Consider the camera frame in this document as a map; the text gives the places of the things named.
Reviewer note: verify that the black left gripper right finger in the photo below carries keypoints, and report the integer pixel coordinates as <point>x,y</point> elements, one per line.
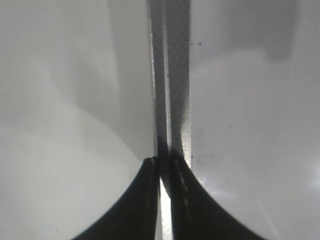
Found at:
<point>195,214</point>

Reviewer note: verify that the white whiteboard with grey frame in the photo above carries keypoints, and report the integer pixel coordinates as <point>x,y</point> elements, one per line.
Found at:
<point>237,94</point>

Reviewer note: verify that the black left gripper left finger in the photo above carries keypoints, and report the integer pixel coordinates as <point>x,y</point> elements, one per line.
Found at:
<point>134,215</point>

